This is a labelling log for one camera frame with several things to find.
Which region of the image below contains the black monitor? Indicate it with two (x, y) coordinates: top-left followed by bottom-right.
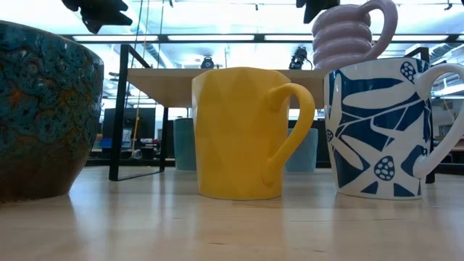
(102, 107), (157, 150)

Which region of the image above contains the black aluminium rig frame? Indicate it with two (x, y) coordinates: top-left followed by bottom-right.
(83, 157), (464, 175)

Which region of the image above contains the yellow faceted mug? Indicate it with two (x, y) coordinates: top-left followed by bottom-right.
(191, 66), (316, 201)

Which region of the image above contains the dark teal brown glazed mug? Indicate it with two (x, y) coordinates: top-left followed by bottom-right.
(0, 20), (105, 204)

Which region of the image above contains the tall teal mug white inside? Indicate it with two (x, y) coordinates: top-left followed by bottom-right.
(173, 117), (197, 171)

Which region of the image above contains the light blue mug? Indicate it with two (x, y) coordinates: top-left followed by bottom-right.
(285, 127), (319, 173)

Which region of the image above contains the yellow hanging cord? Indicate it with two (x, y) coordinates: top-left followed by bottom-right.
(130, 0), (152, 153)

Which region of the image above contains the black ceiling beam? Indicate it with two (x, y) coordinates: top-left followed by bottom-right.
(61, 33), (464, 44)

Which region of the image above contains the lilac ribbed spiral mug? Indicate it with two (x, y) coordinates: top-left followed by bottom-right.
(311, 0), (399, 72)

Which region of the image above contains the wooden shelf riser black frame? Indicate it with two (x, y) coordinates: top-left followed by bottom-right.
(108, 43), (436, 184)

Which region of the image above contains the blue white floral mug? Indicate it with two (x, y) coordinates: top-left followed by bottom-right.
(323, 57), (464, 201)

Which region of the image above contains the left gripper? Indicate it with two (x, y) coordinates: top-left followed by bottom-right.
(60, 0), (133, 35)

